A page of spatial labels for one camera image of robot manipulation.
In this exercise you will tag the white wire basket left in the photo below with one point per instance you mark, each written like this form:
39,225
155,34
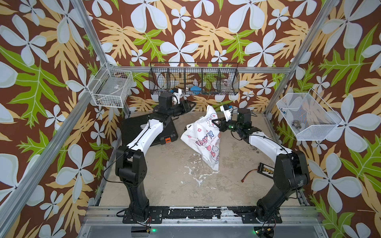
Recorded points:
110,87

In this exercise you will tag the black wire basket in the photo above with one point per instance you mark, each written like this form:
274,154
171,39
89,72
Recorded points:
212,77

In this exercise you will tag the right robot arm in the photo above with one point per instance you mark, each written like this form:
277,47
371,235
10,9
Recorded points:
290,170

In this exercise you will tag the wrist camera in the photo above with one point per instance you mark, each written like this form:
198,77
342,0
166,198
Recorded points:
176,94
227,111

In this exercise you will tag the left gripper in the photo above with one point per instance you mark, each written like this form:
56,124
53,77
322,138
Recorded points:
185,105

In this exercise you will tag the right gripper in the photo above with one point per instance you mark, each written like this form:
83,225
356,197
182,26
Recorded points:
223,125

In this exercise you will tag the blue object in basket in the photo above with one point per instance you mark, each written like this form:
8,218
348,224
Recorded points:
195,90

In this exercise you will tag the white cartoon print pouch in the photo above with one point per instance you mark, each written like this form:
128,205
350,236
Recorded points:
203,136

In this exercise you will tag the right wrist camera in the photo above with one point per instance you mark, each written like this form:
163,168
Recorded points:
227,111

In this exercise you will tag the white mesh basket right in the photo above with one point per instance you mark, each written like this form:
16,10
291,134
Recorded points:
309,116

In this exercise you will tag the black plastic tool case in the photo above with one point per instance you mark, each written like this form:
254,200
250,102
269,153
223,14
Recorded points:
132,127

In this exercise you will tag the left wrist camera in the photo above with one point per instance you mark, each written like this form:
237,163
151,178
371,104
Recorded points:
176,94

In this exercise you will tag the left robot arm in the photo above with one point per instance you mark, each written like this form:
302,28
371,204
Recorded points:
131,167

